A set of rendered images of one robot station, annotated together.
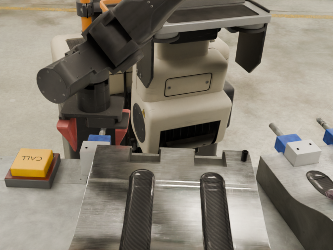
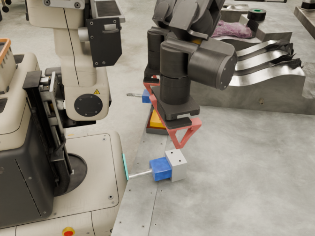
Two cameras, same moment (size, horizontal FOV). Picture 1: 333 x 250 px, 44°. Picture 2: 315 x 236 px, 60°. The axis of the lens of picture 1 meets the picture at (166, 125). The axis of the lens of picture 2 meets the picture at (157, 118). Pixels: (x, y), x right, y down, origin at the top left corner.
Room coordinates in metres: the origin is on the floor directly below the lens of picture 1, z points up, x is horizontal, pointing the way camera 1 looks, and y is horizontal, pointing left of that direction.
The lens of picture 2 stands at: (0.50, 0.86, 1.30)
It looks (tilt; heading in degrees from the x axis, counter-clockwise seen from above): 37 degrees down; 279
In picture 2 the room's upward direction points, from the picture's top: straight up
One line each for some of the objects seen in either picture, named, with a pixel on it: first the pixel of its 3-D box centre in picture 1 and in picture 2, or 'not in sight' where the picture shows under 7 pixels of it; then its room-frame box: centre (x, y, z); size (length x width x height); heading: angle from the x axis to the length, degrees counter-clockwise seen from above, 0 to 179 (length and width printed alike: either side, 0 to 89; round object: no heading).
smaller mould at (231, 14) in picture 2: not in sight; (230, 13); (0.33, -0.82, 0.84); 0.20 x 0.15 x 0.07; 0
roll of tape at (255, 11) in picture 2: not in sight; (256, 14); (0.25, -0.48, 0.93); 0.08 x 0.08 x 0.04
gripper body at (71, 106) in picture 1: (93, 95); (157, 59); (0.61, 0.13, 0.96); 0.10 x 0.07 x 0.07; 91
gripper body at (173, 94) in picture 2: not in sight; (175, 88); (0.53, 0.42, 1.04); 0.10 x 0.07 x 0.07; 117
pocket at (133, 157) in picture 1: (144, 163); not in sight; (0.54, 0.03, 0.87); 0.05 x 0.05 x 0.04; 0
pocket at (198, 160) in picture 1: (208, 165); not in sight; (0.54, -0.07, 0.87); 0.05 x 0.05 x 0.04; 0
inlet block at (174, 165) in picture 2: not in sight; (156, 169); (0.57, 0.44, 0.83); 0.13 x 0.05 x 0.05; 28
